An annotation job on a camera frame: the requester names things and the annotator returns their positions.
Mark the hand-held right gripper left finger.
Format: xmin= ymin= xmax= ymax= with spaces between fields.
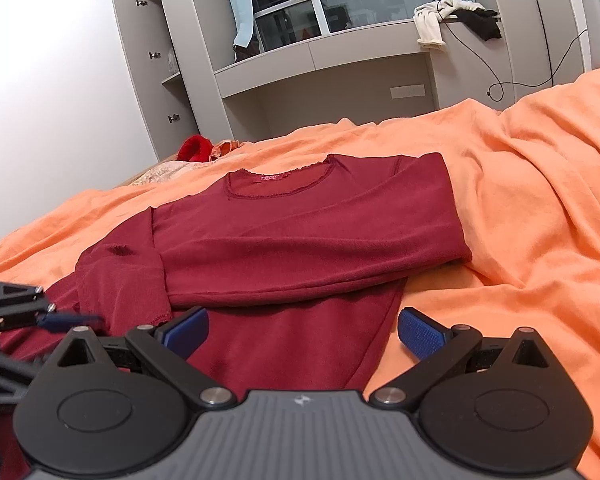
xmin=40 ymin=306 xmax=238 ymax=408

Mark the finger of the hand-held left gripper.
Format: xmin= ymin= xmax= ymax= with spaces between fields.
xmin=0 ymin=344 xmax=48 ymax=407
xmin=0 ymin=280 xmax=104 ymax=334

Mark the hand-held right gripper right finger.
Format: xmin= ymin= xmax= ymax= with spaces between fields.
xmin=368 ymin=307 xmax=562 ymax=408

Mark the dark red long-sleeved shirt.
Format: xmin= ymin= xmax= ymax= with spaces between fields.
xmin=0 ymin=152 xmax=473 ymax=480

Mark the beige lace bedding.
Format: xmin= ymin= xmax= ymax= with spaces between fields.
xmin=129 ymin=159 xmax=203 ymax=187

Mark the orange blanket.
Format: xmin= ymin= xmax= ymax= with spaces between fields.
xmin=0 ymin=62 xmax=600 ymax=480

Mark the red plush item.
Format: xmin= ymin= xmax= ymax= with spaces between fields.
xmin=177 ymin=134 xmax=214 ymax=164

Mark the peach ruffled cloth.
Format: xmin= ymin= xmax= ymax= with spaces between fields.
xmin=209 ymin=139 xmax=244 ymax=162

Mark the grey cabinet with open door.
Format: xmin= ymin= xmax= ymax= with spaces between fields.
xmin=111 ymin=0 xmax=233 ymax=162

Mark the grey built-in desk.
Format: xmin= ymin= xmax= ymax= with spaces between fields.
xmin=213 ymin=14 xmax=513 ymax=142

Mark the dark brown item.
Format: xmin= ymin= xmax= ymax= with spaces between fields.
xmin=232 ymin=42 xmax=259 ymax=64

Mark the white garment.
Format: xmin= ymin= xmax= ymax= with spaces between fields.
xmin=413 ymin=0 xmax=501 ymax=54

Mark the black garment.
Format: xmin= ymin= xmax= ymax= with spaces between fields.
xmin=452 ymin=8 xmax=504 ymax=42

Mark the light blue curtain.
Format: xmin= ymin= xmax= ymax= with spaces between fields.
xmin=219 ymin=0 xmax=257 ymax=49

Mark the white wall outlet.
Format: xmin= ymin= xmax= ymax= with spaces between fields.
xmin=389 ymin=84 xmax=426 ymax=100

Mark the black cable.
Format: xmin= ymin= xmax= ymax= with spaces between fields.
xmin=444 ymin=21 xmax=589 ymax=102

